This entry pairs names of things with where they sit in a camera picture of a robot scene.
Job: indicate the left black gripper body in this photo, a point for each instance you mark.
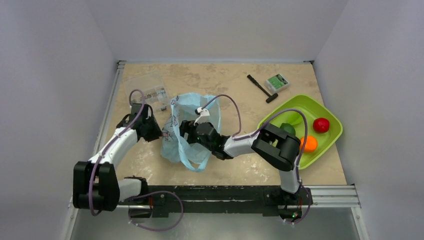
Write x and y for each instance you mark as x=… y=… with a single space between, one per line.
x=152 y=131

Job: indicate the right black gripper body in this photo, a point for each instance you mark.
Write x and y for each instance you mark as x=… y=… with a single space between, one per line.
x=187 y=131

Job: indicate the blue plastic bag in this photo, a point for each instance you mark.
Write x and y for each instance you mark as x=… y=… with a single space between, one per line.
x=182 y=147

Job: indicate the light green fake fruit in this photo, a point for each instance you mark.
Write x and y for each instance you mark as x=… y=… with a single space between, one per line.
x=295 y=119

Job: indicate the orange fake fruit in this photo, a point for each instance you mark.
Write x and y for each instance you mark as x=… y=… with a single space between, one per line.
x=311 y=144

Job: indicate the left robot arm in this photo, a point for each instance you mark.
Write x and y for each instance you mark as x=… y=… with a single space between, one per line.
x=95 y=183

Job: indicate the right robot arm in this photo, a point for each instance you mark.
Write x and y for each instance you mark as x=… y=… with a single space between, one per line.
x=281 y=149

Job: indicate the red fake apple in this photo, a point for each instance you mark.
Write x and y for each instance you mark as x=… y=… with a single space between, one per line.
x=321 y=125

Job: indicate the clear plastic screw organizer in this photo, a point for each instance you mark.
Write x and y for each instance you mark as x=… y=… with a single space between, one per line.
x=153 y=87

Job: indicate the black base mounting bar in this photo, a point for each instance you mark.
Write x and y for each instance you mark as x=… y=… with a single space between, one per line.
x=267 y=200

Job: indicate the green white small box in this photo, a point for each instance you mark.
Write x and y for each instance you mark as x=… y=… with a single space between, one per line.
x=276 y=83

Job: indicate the green plastic bowl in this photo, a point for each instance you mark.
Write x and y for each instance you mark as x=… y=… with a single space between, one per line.
x=312 y=109

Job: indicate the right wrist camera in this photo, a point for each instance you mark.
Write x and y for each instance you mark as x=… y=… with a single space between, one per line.
x=203 y=115

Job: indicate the black T-handle tool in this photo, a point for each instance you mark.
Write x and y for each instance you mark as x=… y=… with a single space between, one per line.
x=270 y=97

